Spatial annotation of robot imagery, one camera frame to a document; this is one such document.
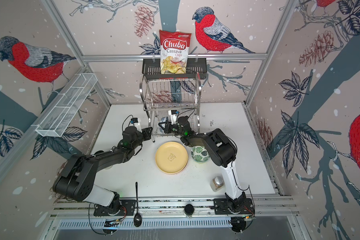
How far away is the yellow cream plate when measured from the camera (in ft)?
2.81

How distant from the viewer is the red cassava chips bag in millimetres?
832

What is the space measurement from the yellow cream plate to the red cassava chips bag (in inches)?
18.3
